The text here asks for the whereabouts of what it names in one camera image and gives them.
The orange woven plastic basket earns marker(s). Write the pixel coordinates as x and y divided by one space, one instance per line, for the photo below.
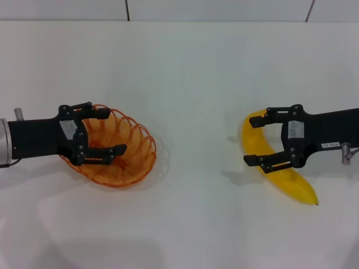
134 168

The yellow banana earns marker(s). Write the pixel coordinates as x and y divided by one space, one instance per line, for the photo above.
291 182

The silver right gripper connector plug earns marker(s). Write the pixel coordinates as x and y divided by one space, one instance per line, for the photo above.
346 152

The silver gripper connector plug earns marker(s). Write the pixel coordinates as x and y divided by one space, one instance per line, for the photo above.
19 113
346 152

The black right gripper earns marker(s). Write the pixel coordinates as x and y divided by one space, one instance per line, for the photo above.
322 130

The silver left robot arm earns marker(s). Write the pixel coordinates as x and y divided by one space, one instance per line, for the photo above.
4 140

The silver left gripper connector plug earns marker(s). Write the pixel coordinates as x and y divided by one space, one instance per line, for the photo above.
19 113

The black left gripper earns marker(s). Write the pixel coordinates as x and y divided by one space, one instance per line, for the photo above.
36 137

